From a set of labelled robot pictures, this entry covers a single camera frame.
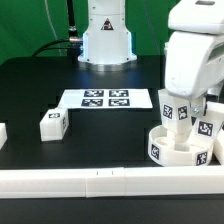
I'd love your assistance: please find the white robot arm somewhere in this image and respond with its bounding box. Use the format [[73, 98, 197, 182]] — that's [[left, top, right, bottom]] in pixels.
[[78, 0, 224, 117]]

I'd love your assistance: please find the white U-shaped fence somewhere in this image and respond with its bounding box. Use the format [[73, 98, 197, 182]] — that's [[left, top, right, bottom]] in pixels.
[[0, 122, 224, 200]]

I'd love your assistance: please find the thin grey cable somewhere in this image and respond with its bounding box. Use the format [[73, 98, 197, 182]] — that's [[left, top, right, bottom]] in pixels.
[[44, 0, 64, 57]]

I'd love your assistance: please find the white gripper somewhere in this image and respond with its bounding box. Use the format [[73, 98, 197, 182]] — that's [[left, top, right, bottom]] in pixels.
[[165, 31, 224, 118]]

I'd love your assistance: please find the white marker sheet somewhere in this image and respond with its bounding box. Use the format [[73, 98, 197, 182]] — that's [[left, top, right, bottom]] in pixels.
[[58, 89, 153, 109]]

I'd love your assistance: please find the black thick cable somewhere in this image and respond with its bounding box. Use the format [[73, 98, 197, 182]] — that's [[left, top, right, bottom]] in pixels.
[[31, 0, 84, 64]]

